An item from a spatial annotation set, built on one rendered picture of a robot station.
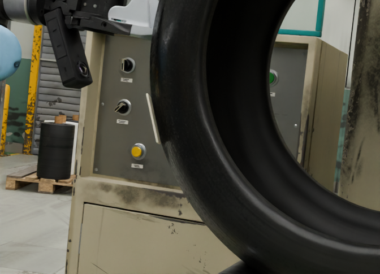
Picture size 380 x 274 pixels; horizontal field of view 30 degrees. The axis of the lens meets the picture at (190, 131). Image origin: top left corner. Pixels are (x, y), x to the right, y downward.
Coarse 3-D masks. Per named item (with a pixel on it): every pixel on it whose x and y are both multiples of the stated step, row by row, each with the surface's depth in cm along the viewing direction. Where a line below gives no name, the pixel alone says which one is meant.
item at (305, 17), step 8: (128, 0) 166; (296, 0) 151; (304, 0) 151; (312, 0) 150; (320, 0) 149; (296, 8) 151; (304, 8) 151; (312, 8) 150; (320, 8) 149; (288, 16) 152; (296, 16) 151; (304, 16) 151; (312, 16) 150; (320, 16) 149; (288, 24) 152; (296, 24) 151; (304, 24) 151; (312, 24) 150; (320, 24) 149; (280, 32) 152; (288, 32) 151; (296, 32) 151; (304, 32) 150; (312, 32) 149; (320, 32) 149
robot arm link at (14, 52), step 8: (0, 32) 90; (8, 32) 91; (0, 40) 90; (8, 40) 91; (16, 40) 92; (0, 48) 91; (8, 48) 91; (16, 48) 92; (0, 56) 91; (8, 56) 91; (16, 56) 92; (0, 64) 91; (8, 64) 91; (16, 64) 92; (0, 72) 91; (8, 72) 91; (0, 80) 92
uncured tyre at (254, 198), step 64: (192, 0) 82; (256, 0) 107; (192, 64) 82; (256, 64) 108; (192, 128) 82; (256, 128) 108; (192, 192) 85; (256, 192) 81; (320, 192) 105; (256, 256) 81; (320, 256) 77
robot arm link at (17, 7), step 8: (8, 0) 101; (16, 0) 101; (24, 0) 100; (8, 8) 102; (16, 8) 101; (24, 8) 101; (8, 16) 104; (16, 16) 103; (24, 16) 102; (32, 24) 104
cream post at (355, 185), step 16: (368, 0) 110; (368, 16) 110; (368, 32) 110; (368, 48) 110; (368, 64) 110; (352, 80) 111; (368, 80) 110; (352, 96) 111; (368, 96) 110; (352, 112) 111; (368, 112) 110; (352, 128) 111; (368, 128) 110; (352, 144) 111; (368, 144) 110; (352, 160) 111; (368, 160) 110; (352, 176) 111; (368, 176) 110; (352, 192) 111; (368, 192) 110
